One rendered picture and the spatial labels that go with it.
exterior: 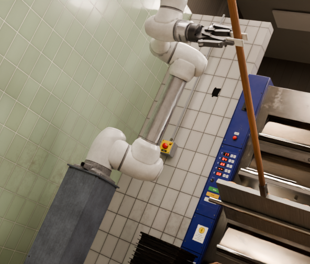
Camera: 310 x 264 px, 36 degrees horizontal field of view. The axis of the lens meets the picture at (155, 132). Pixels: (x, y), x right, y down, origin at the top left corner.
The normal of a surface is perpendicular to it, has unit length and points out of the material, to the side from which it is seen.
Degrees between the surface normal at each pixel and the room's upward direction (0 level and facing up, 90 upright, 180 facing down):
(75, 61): 90
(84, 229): 90
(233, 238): 70
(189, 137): 90
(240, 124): 90
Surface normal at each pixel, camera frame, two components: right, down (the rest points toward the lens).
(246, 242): -0.26, -0.67
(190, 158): -0.42, -0.39
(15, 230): 0.82, 0.22
